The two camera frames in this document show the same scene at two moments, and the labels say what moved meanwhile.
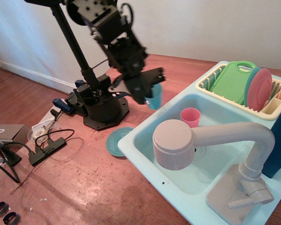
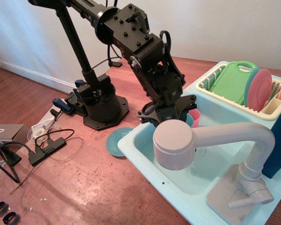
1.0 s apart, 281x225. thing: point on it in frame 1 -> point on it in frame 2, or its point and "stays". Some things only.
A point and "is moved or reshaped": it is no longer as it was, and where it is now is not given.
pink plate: (260, 88) stays
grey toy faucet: (236, 189) stays
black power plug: (12, 157) stays
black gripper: (129, 58) -> (165, 90)
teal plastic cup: (155, 102) is moved or reshaped
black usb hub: (53, 146) stays
